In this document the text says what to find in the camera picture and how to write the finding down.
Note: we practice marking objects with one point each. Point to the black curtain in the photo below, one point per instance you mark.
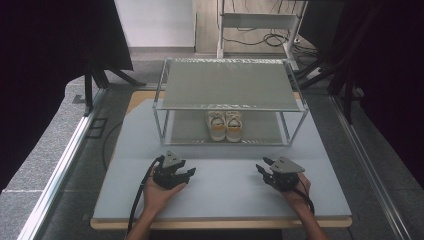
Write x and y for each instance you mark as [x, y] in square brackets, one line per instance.
[50, 66]
[383, 73]

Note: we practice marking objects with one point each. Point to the white grey child sneaker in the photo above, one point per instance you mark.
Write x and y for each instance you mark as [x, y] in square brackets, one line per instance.
[215, 128]
[234, 129]

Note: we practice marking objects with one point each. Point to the dark floor socket plate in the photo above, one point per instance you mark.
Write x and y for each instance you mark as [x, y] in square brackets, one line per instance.
[96, 127]

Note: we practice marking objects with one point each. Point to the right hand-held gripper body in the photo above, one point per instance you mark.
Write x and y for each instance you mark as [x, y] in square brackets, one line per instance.
[285, 176]

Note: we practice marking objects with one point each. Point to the white frame grey shoe rack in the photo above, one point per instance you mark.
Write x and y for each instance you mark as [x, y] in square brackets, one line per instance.
[230, 83]

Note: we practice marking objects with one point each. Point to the aluminium floor rail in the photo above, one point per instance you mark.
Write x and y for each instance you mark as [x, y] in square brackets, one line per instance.
[56, 173]
[370, 173]

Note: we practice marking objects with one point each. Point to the white metal stand frame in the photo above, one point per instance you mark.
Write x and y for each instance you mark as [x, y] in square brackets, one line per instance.
[256, 20]

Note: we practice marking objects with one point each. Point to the person's right hand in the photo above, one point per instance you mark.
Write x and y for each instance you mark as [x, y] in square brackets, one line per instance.
[296, 196]

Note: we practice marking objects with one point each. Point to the black tripod stand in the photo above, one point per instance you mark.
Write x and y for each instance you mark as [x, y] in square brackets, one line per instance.
[333, 76]
[96, 80]

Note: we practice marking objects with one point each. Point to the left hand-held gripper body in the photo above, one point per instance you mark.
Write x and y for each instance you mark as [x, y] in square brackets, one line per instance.
[168, 173]

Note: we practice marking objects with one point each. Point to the person's left hand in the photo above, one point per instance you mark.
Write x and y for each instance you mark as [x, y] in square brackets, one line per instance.
[158, 196]

